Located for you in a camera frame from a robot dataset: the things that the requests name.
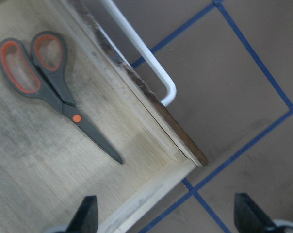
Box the grey orange scissors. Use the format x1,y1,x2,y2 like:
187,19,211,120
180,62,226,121
0,31,123,164

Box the white drawer handle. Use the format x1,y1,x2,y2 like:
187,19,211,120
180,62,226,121
100,0,177,107

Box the wooden drawer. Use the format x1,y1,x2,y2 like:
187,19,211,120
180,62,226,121
0,0,208,233

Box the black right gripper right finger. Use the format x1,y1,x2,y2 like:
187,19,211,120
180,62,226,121
234,193,275,233

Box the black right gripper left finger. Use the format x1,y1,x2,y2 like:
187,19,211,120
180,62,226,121
66,195,98,233

